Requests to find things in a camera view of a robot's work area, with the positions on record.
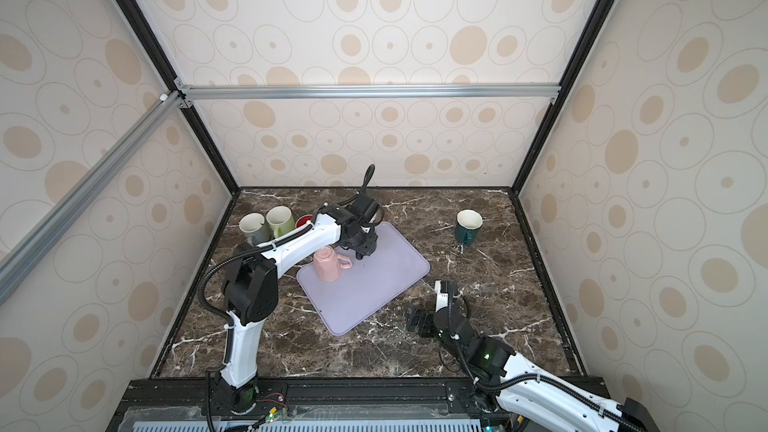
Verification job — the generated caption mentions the pink faceted mug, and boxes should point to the pink faceted mug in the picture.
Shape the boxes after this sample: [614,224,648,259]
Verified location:
[313,246,353,282]

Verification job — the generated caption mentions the white mug red inside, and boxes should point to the white mug red inside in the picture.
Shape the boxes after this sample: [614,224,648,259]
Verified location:
[295,214,313,229]

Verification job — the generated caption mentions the lavender plastic tray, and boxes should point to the lavender plastic tray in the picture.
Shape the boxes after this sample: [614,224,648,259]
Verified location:
[296,221,430,336]

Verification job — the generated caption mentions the light green mug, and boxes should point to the light green mug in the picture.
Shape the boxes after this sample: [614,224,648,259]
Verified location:
[265,205,296,239]

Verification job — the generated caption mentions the dark green mug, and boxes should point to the dark green mug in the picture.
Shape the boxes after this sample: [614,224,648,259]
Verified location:
[454,209,483,247]

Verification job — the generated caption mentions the grey mug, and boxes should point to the grey mug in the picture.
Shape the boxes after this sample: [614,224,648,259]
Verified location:
[238,213,272,246]

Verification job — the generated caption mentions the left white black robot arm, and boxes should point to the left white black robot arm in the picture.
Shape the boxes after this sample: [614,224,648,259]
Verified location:
[196,164,383,415]

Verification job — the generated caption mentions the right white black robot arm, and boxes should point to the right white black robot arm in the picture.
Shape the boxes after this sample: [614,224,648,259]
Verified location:
[406,291,659,431]

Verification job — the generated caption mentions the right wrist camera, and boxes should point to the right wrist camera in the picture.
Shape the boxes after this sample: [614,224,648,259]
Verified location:
[434,280,460,312]

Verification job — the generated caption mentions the horizontal aluminium rail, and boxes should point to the horizontal aluminium rail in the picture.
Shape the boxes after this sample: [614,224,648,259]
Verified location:
[180,83,561,100]

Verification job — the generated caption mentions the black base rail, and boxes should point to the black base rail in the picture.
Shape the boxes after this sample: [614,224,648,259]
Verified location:
[107,377,636,431]

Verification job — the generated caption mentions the left black frame post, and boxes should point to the left black frame post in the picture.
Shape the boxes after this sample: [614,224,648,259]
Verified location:
[114,0,240,196]

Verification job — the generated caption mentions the black frame post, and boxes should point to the black frame post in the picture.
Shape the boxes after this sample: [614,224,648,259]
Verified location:
[510,0,617,198]
[114,0,240,196]

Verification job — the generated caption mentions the left diagonal aluminium rail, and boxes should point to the left diagonal aluminium rail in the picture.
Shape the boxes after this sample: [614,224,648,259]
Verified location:
[1,91,182,302]

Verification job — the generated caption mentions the right black frame post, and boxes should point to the right black frame post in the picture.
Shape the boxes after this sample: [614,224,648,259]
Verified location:
[510,0,617,198]

